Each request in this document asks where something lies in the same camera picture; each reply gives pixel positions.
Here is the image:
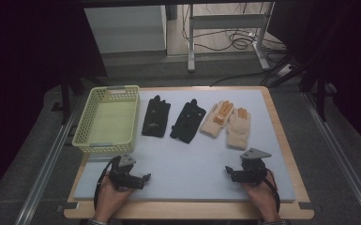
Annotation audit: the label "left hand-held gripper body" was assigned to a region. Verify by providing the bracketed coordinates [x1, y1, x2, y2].
[107, 153, 143, 191]

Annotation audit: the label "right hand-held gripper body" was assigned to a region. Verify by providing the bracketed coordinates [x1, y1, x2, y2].
[236, 147, 273, 188]

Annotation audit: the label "person's right hand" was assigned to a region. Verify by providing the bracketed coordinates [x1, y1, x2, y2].
[241, 178, 281, 222]

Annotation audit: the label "person's left hand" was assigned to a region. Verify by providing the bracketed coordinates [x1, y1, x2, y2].
[94, 175, 136, 222]

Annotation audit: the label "cream glove orange fingers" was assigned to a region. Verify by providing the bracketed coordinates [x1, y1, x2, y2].
[225, 107, 251, 151]
[199, 99, 234, 139]

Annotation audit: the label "pale green plastic basket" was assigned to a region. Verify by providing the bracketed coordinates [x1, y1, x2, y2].
[71, 84, 141, 155]

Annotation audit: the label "black glove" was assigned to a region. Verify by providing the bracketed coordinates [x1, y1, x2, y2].
[169, 98, 207, 144]
[141, 95, 172, 138]

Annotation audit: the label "black stand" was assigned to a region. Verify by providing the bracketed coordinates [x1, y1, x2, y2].
[51, 69, 87, 126]
[298, 52, 338, 123]

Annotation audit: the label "white power strip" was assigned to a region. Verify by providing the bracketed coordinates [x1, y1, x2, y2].
[276, 63, 293, 78]

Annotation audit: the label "white cabinet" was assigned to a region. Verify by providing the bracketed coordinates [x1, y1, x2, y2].
[83, 5, 169, 58]

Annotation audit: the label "dark curtain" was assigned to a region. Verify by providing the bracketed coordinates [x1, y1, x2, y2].
[266, 0, 361, 156]
[0, 0, 108, 207]

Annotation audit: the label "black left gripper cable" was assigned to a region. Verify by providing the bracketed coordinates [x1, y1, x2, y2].
[93, 155, 122, 211]

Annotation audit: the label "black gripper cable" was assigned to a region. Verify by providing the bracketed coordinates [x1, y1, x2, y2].
[264, 168, 281, 214]
[93, 155, 122, 211]

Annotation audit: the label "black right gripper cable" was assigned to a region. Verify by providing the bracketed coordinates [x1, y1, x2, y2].
[264, 168, 281, 214]

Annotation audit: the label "aluminium rail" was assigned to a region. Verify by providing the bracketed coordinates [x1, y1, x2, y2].
[302, 91, 361, 225]
[13, 104, 83, 225]

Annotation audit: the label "tangled black floor cables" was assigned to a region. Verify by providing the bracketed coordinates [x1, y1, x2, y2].
[181, 4, 288, 53]

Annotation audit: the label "white metal stand frame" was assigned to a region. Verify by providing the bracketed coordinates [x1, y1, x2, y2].
[187, 1, 277, 73]

